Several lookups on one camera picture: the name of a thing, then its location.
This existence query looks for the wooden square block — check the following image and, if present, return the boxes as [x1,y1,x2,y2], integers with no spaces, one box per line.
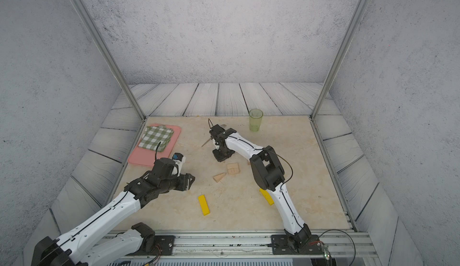
[226,163,240,175]

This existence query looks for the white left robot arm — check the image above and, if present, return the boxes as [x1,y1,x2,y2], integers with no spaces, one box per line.
[31,153,195,266]

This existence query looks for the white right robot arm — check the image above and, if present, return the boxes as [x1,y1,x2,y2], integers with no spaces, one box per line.
[210,124,312,253]

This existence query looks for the metal spoon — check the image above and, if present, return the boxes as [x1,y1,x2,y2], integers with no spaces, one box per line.
[201,124,226,147]

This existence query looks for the yellow long block left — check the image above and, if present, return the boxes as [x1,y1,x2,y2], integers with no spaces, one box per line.
[198,195,210,216]

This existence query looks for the yellow long block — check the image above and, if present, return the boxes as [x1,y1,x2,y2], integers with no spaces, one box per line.
[259,189,274,206]
[198,195,210,216]

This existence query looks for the green translucent plastic cup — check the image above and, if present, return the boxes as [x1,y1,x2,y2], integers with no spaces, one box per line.
[249,109,264,132]

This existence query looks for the green checked cloth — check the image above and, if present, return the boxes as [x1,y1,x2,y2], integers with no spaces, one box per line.
[138,125,174,152]

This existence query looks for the yellow long block right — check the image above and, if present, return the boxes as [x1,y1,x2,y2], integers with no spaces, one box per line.
[259,189,274,206]

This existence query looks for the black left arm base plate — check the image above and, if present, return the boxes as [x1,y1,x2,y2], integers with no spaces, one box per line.
[132,235,176,256]

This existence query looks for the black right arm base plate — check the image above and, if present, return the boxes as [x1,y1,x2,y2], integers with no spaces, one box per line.
[268,234,324,255]

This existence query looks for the left aluminium frame post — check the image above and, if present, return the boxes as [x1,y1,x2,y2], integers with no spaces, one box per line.
[70,0,146,122]

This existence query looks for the aluminium frame post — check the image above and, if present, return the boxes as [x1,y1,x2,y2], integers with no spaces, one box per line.
[310,0,370,121]
[70,0,146,122]

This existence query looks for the black cable at base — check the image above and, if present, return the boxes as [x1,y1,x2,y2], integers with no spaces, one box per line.
[317,229,357,266]

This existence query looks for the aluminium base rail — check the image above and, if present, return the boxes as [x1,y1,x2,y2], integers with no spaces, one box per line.
[114,230,381,266]

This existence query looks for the right aluminium frame post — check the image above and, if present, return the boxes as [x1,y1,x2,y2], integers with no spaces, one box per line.
[310,0,370,121]

